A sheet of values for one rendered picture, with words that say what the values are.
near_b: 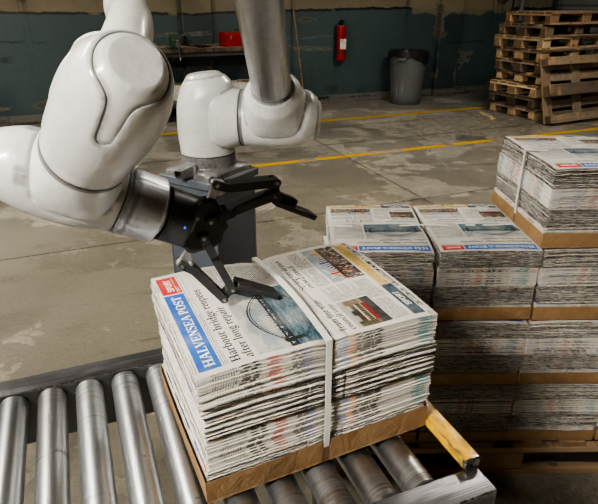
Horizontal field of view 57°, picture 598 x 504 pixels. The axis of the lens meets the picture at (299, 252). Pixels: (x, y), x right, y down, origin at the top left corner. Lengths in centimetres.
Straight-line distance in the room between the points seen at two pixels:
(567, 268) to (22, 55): 699
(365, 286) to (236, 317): 22
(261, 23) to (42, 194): 67
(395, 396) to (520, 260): 82
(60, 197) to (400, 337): 50
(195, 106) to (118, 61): 98
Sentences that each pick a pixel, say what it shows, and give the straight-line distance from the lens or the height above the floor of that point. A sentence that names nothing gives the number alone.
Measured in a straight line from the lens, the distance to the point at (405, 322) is 82.
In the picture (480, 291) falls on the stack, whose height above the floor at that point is 70.
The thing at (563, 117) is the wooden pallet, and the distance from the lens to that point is 782.
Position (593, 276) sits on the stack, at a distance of 175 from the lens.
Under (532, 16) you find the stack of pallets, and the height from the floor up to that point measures 125.
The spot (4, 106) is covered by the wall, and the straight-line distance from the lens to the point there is 791.
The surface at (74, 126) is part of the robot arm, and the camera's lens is 57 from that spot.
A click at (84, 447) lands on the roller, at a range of 100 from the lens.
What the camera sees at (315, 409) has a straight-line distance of 83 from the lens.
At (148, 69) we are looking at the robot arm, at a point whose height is 139.
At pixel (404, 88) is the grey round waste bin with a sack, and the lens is 860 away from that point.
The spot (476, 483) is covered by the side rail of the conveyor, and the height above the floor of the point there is 80.
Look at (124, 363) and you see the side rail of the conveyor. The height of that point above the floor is 80.
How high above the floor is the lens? 145
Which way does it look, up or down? 25 degrees down
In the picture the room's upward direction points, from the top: straight up
